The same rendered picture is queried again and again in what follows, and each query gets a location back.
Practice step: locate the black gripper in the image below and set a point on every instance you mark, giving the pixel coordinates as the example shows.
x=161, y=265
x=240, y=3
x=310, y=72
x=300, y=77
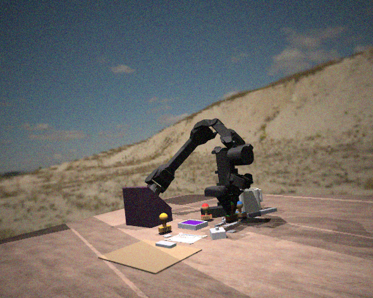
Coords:
x=224, y=194

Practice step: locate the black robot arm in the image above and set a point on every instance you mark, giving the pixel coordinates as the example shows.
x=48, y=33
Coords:
x=236, y=153

